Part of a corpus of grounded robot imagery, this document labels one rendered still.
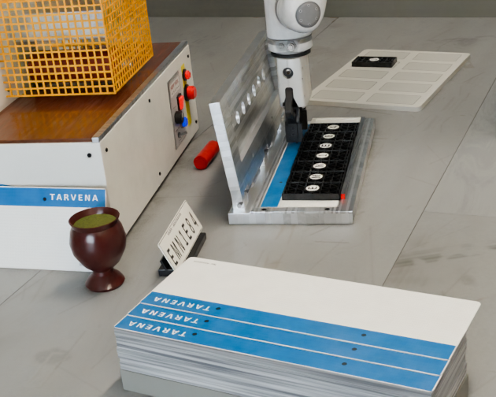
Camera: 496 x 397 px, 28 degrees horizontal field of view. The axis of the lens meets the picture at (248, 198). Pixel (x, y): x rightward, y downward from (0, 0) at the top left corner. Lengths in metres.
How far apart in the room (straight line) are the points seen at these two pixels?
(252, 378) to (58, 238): 0.54
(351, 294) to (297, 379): 0.16
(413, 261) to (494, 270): 0.12
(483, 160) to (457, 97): 0.36
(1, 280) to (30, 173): 0.17
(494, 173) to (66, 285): 0.76
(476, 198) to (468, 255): 0.20
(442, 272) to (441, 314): 0.29
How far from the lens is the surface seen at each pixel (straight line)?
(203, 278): 1.29
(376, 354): 1.11
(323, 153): 1.81
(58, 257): 1.58
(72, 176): 1.57
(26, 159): 1.59
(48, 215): 1.58
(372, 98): 2.16
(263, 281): 1.26
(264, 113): 1.86
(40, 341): 1.40
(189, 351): 1.17
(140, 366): 1.23
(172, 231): 1.52
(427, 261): 1.49
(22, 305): 1.50
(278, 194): 1.69
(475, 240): 1.55
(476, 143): 1.92
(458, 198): 1.69
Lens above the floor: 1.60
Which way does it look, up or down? 24 degrees down
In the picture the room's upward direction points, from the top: 6 degrees counter-clockwise
